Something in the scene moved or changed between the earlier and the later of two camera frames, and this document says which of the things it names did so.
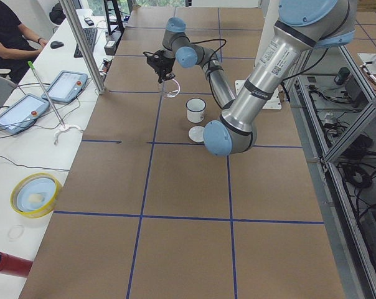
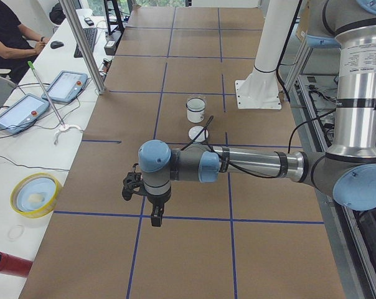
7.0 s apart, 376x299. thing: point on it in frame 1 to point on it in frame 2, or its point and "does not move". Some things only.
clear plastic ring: [15, 232] does not move
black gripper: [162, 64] to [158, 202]
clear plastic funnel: [170, 88] to [195, 104]
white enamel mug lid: [196, 134] does not move
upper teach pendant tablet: [65, 86] does not move
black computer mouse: [55, 45] does not move
